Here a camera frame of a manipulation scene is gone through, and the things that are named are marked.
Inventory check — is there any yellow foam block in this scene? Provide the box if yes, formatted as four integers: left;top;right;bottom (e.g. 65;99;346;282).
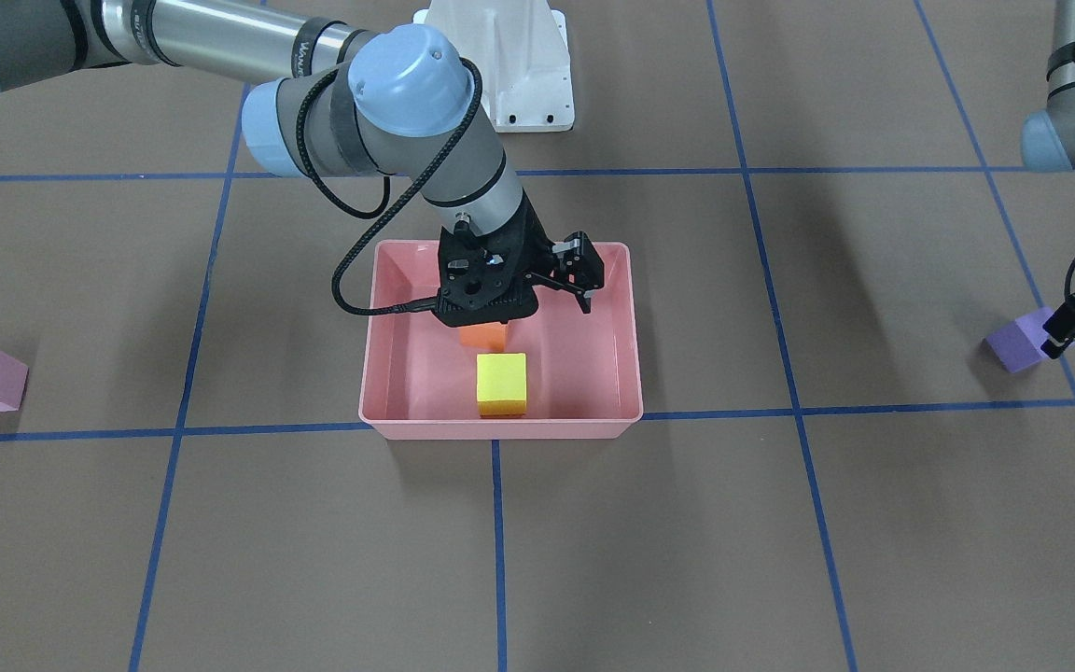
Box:
475;353;528;417

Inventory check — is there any purple foam block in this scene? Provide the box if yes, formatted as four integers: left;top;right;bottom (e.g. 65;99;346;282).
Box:
984;306;1054;374

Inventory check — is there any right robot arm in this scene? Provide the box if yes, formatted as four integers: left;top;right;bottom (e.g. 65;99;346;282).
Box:
0;1;606;328

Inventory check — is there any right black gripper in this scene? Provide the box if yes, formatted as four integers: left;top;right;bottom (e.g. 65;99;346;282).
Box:
432;201;606;328

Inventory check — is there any pink plastic bin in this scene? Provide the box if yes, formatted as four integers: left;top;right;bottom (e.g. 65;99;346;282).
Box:
358;242;644;440

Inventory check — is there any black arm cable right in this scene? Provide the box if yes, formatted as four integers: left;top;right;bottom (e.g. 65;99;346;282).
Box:
297;58;484;316

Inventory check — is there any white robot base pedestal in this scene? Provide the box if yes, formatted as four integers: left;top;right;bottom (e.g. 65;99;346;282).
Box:
412;1;576;133

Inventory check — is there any orange foam block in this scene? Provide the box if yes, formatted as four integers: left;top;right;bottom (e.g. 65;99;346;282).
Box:
456;321;508;353

